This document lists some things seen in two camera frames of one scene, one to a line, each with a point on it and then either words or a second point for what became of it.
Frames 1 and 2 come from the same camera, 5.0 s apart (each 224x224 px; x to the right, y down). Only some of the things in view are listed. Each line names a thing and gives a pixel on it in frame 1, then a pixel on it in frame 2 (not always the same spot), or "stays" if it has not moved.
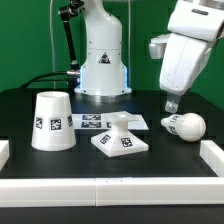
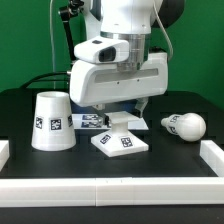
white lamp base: [118, 141] stays
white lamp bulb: [190, 126] stays
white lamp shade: [53, 126] stays
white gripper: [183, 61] → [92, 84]
